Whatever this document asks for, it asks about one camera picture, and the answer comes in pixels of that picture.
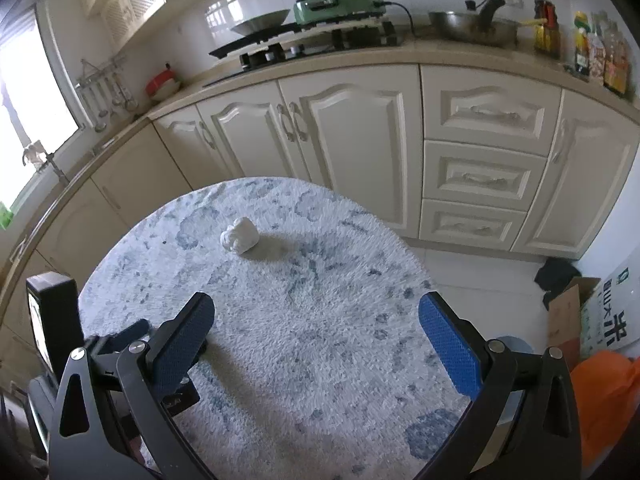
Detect blue trash bin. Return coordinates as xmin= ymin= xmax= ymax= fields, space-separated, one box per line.
xmin=497 ymin=335 xmax=535 ymax=354

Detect orange bag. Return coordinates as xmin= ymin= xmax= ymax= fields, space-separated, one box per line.
xmin=570 ymin=350 xmax=639 ymax=474

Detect cardboard box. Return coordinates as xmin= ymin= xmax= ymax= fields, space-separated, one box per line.
xmin=548 ymin=276 xmax=600 ymax=368

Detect white rice sack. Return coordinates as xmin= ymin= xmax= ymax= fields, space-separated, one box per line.
xmin=580 ymin=252 xmax=639 ymax=360

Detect faucet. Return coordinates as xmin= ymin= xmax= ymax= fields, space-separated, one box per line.
xmin=22 ymin=141 xmax=70 ymax=186

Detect black cloth on floor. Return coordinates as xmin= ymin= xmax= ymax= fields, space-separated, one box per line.
xmin=534 ymin=257 xmax=582 ymax=310

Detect window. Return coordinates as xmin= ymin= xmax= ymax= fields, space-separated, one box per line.
xmin=0 ymin=9 xmax=78 ymax=211

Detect white tissue ball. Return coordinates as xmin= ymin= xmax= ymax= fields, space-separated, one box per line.
xmin=220 ymin=217 xmax=259 ymax=255

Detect round table with patterned cloth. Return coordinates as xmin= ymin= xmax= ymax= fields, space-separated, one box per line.
xmin=79 ymin=178 xmax=469 ymax=479

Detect hanging utensil rack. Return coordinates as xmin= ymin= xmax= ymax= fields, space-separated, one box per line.
xmin=74 ymin=55 xmax=139 ymax=133

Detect lower cream cabinets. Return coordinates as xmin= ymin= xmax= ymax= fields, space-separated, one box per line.
xmin=0 ymin=62 xmax=640 ymax=391

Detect bowl on induction plate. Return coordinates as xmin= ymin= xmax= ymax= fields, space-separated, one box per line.
xmin=231 ymin=9 xmax=290 ymax=37

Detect gas stove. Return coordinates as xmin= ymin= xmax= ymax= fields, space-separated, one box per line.
xmin=201 ymin=18 xmax=404 ymax=88

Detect condiment bottle group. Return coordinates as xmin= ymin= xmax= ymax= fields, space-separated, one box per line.
xmin=574 ymin=11 xmax=630 ymax=98

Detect steel wok pan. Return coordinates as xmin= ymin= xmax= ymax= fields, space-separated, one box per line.
xmin=428 ymin=0 xmax=520 ymax=48

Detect green electric cooker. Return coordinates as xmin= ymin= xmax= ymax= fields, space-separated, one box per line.
xmin=293 ymin=0 xmax=386 ymax=26

